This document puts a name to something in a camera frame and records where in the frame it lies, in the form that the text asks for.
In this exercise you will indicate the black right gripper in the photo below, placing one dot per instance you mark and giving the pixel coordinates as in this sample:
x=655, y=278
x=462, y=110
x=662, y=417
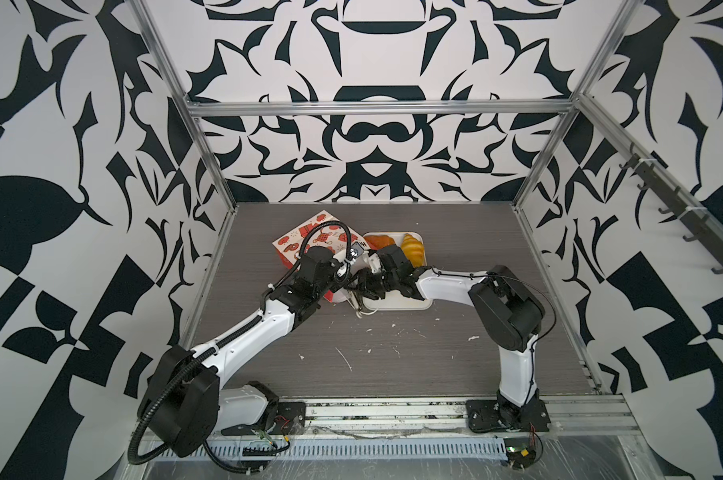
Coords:
x=365, y=282

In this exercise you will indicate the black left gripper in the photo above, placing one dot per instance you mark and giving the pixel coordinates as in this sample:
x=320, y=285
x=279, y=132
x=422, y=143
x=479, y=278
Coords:
x=340, y=280

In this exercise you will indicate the yellow fake croissant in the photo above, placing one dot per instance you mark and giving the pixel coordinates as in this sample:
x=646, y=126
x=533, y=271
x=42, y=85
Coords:
x=414, y=250

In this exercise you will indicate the orange fake puff pastry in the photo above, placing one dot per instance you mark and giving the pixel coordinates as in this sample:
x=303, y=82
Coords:
x=378, y=242

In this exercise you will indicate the steel tongs with white tips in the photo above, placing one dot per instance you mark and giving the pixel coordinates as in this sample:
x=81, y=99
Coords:
x=355, y=300

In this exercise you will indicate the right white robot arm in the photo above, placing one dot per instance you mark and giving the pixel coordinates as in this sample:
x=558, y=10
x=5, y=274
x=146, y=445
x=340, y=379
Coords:
x=509, y=312

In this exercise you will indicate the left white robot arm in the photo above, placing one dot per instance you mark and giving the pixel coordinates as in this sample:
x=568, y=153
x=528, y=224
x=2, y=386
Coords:
x=183, y=404

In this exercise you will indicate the white rectangular plastic tray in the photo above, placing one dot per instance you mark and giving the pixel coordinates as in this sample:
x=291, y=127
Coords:
x=394, y=300

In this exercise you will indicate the small green circuit board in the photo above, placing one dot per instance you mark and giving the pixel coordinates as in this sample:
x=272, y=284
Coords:
x=521, y=457

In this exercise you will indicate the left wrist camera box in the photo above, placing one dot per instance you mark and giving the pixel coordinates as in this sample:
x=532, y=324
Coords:
x=355, y=251

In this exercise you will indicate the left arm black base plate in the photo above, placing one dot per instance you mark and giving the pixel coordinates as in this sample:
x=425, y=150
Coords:
x=283, y=418

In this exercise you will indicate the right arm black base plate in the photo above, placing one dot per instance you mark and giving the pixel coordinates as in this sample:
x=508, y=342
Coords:
x=501, y=415

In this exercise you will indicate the white slotted cable duct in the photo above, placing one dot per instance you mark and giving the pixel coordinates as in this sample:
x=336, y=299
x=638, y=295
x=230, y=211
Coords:
x=346, y=448

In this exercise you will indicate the aluminium cage frame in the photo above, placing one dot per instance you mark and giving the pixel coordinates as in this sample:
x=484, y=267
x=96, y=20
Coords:
x=531, y=102

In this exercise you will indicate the black wall hook rail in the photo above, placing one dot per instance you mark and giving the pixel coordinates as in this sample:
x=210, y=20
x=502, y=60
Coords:
x=677, y=203

